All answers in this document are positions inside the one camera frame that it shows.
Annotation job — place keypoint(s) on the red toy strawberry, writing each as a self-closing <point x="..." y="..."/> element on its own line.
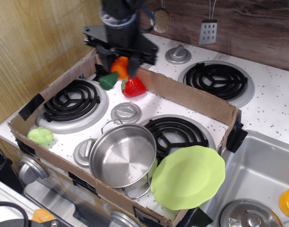
<point x="132" y="87"/>

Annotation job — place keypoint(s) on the silver stove knob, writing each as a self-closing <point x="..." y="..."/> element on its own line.
<point x="126" y="112"/>
<point x="178" y="55"/>
<point x="82" y="152"/>

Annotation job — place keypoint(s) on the light green plastic plate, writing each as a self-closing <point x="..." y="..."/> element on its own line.
<point x="188" y="177"/>

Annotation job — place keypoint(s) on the front right black burner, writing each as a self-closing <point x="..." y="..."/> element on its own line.
<point x="172" y="132"/>

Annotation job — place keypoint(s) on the black burner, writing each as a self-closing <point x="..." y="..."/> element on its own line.
<point x="172" y="132"/>
<point x="221" y="80"/>
<point x="76" y="100"/>

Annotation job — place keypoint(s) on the brown cardboard fence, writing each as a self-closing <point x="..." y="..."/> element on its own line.
<point x="174" y="93"/>

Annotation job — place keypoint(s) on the green toy lettuce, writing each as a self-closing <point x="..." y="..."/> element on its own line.
<point x="41" y="136"/>

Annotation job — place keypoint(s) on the hanging slotted metal spoon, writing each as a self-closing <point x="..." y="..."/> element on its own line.
<point x="161" y="19"/>

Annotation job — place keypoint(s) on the silver oven knob right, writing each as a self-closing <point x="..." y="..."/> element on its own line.
<point x="118" y="219"/>

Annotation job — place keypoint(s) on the orange toy food piece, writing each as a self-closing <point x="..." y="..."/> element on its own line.
<point x="42" y="215"/>

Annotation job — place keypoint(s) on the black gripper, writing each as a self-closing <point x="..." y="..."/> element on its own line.
<point x="127" y="41"/>

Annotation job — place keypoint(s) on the front left black burner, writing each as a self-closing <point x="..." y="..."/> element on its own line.
<point x="76" y="100"/>

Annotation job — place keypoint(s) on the yellow toy pepper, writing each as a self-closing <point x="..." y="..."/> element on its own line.
<point x="284" y="202"/>

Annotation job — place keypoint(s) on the silver oven knob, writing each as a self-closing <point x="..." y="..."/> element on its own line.
<point x="31" y="171"/>
<point x="118" y="219"/>

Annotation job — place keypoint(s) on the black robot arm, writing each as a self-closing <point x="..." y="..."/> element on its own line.
<point x="120" y="13"/>

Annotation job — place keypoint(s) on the silver pot lid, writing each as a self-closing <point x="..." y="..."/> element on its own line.
<point x="248" y="213"/>

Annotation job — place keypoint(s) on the silver front stove knob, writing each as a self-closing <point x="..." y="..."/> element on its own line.
<point x="82" y="152"/>

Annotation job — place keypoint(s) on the silver oven knob left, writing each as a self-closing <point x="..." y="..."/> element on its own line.
<point x="31" y="171"/>

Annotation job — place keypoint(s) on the silver back stove knob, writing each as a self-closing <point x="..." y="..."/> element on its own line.
<point x="178" y="55"/>

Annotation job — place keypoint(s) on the orange toy carrot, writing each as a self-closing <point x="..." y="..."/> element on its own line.
<point x="118" y="70"/>

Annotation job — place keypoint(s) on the hanging metal spatula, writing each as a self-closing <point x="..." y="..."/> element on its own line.
<point x="208" y="31"/>

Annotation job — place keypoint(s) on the grey toy sink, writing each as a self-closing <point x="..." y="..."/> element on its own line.
<point x="258" y="170"/>

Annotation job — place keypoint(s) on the stainless steel pot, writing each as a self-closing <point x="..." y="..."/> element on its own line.
<point x="124" y="157"/>

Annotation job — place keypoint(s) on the back right black burner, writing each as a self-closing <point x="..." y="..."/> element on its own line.
<point x="221" y="80"/>

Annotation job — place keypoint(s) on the silver centre stove knob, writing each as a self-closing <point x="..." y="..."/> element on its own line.
<point x="126" y="112"/>

